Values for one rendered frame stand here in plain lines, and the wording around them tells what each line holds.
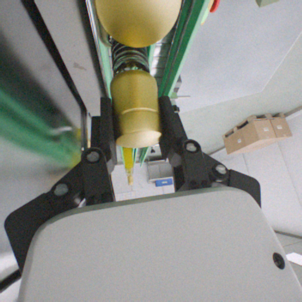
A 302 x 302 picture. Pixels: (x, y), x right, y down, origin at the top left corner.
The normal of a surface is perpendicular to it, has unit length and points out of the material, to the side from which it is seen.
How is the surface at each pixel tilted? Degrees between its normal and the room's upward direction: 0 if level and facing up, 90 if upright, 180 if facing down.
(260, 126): 90
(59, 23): 0
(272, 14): 0
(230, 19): 0
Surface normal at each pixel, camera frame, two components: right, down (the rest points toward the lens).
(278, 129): 0.09, -0.28
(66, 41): 0.14, 0.95
